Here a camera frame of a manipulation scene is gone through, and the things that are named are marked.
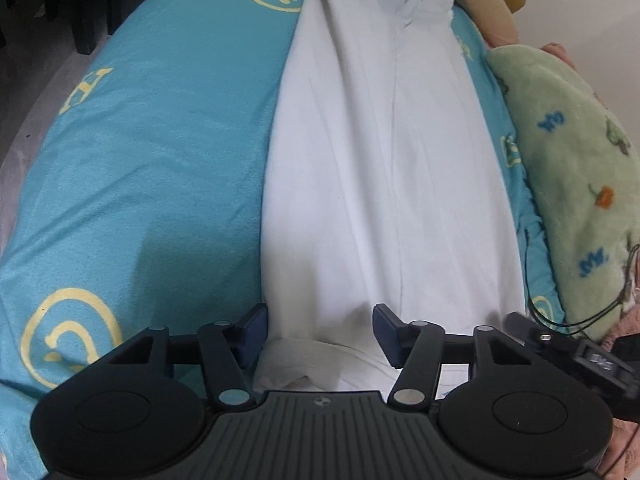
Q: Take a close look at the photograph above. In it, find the green fleece blanket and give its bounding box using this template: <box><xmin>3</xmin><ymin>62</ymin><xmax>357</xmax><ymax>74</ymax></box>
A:
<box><xmin>486</xmin><ymin>42</ymin><xmax>640</xmax><ymax>342</ymax></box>

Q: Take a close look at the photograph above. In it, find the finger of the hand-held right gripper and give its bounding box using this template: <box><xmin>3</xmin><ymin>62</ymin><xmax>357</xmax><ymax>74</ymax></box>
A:
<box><xmin>504</xmin><ymin>312</ymin><xmax>583</xmax><ymax>358</ymax></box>

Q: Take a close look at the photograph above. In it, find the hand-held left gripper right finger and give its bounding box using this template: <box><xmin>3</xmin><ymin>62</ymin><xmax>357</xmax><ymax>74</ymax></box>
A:
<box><xmin>373</xmin><ymin>303</ymin><xmax>539</xmax><ymax>409</ymax></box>

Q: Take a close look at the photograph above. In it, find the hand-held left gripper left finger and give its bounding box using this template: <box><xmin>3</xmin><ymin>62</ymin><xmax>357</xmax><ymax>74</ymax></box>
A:
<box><xmin>102</xmin><ymin>302</ymin><xmax>269</xmax><ymax>409</ymax></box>

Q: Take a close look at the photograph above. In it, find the black cable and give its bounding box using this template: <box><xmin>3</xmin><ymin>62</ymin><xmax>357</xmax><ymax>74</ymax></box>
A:
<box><xmin>524</xmin><ymin>244</ymin><xmax>640</xmax><ymax>333</ymax></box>

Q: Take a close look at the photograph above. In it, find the teal smiley print bed sheet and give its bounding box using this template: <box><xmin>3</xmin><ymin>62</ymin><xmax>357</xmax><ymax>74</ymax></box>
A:
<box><xmin>0</xmin><ymin>0</ymin><xmax>567</xmax><ymax>480</ymax></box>

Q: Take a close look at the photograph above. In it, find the white garment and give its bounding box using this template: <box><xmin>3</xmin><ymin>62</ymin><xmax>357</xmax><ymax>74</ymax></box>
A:
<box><xmin>252</xmin><ymin>0</ymin><xmax>527</xmax><ymax>402</ymax></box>

